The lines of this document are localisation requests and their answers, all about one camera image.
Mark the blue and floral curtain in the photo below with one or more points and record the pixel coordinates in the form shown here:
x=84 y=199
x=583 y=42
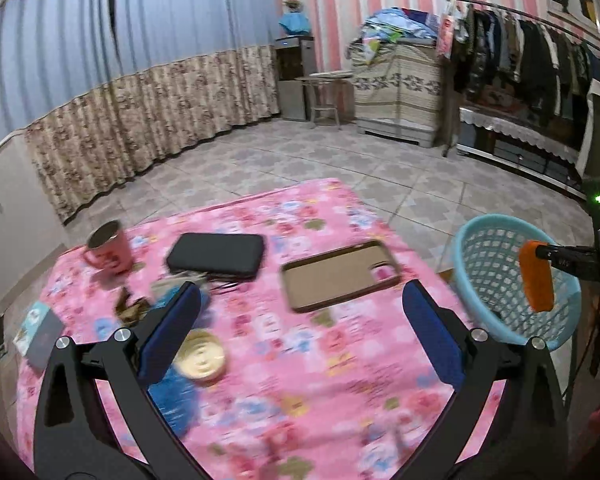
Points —
x=103 y=89

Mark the blue bag on dispenser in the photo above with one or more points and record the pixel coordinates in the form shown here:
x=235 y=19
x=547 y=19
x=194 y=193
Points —
x=295 y=24

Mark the pile of folded clothes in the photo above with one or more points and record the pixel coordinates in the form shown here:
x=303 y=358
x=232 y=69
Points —
x=393 y=24

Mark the round tin can lid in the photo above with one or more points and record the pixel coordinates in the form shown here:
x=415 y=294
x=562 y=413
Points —
x=201 y=357

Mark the brown phone case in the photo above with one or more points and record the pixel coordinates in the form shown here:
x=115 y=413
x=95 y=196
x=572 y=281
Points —
x=341 y=275

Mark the low tv bench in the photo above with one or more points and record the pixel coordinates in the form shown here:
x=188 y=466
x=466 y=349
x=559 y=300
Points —
x=498 y=140

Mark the clothes rack with clothes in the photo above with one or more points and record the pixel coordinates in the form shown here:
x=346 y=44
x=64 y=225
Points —
x=519 y=67

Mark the light blue plastic basket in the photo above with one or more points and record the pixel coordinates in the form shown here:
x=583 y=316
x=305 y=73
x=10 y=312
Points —
x=488 y=281

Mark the small stool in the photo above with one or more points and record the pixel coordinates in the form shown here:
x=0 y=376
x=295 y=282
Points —
x=331 y=96

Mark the water dispenser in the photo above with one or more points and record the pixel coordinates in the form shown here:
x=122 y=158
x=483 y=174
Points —
x=295 y=60

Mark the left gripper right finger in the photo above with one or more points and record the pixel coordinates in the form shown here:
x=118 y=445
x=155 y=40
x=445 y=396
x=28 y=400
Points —
x=505 y=418

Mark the pink mug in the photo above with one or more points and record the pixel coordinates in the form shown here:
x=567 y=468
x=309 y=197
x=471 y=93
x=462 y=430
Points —
x=108 y=249

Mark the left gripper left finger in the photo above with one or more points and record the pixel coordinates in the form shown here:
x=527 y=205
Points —
x=73 y=436

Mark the white cabinet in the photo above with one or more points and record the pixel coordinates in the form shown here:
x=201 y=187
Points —
x=31 y=234

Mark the black zip case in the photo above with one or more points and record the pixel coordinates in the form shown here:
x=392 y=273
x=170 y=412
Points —
x=234 y=256

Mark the blue plastic bag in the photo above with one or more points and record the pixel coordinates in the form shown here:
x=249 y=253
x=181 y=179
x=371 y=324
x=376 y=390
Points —
x=175 y=396

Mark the covered chest with cloth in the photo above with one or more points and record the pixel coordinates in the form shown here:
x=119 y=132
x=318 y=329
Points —
x=398 y=92

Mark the beige cloth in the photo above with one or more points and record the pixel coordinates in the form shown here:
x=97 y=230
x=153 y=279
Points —
x=162 y=286

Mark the small teal box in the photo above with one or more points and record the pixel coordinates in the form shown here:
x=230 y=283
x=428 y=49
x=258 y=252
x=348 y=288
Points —
x=37 y=334

